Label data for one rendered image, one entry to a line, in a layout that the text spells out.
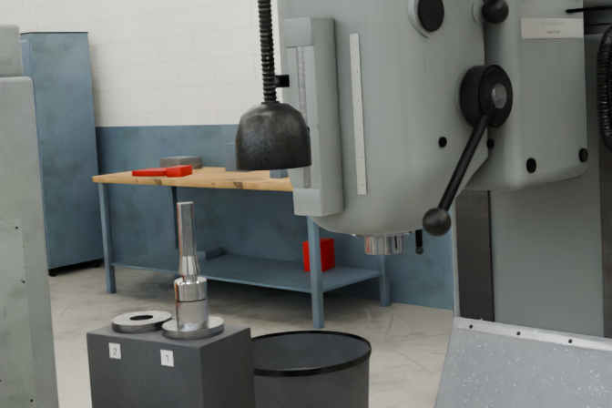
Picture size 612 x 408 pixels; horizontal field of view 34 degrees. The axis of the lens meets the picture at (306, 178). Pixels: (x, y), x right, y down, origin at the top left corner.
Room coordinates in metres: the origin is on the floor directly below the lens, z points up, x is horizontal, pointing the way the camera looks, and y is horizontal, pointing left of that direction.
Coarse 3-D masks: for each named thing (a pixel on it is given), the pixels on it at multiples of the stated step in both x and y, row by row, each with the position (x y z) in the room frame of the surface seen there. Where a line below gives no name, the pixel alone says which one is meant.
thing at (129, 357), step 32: (128, 320) 1.45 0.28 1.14; (160, 320) 1.44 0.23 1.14; (96, 352) 1.44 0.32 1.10; (128, 352) 1.40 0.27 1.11; (160, 352) 1.37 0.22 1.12; (192, 352) 1.33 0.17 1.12; (224, 352) 1.37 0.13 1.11; (96, 384) 1.44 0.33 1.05; (128, 384) 1.40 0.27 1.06; (160, 384) 1.37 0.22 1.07; (192, 384) 1.34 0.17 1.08; (224, 384) 1.37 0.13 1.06
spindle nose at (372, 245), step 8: (368, 240) 1.13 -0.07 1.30; (376, 240) 1.13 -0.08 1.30; (384, 240) 1.12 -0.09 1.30; (392, 240) 1.12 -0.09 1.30; (400, 240) 1.13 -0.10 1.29; (368, 248) 1.13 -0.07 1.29; (376, 248) 1.13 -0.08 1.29; (384, 248) 1.12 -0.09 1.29; (392, 248) 1.12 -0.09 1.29; (400, 248) 1.13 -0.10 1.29
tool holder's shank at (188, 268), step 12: (180, 204) 1.40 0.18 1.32; (192, 204) 1.41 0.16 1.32; (180, 216) 1.40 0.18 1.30; (192, 216) 1.40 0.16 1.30; (180, 228) 1.40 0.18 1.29; (192, 228) 1.40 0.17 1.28; (180, 240) 1.40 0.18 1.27; (192, 240) 1.40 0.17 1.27; (180, 252) 1.40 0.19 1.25; (192, 252) 1.40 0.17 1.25; (180, 264) 1.40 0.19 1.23; (192, 264) 1.40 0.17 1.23; (192, 276) 1.40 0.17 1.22
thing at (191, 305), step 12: (204, 288) 1.40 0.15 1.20; (180, 300) 1.39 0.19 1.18; (192, 300) 1.39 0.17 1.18; (204, 300) 1.40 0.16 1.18; (180, 312) 1.39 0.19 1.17; (192, 312) 1.39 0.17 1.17; (204, 312) 1.40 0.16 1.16; (180, 324) 1.39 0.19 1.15; (192, 324) 1.39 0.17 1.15; (204, 324) 1.40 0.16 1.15
